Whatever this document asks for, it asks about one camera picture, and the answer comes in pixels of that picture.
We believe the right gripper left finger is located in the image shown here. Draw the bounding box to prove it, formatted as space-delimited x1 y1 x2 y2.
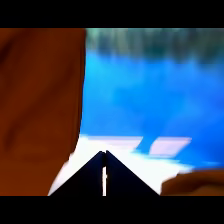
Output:
49 150 104 197

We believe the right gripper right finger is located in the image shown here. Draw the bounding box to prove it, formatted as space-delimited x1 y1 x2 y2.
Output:
105 149 160 197

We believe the brown garment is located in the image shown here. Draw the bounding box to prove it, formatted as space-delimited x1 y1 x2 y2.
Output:
0 27 224 197

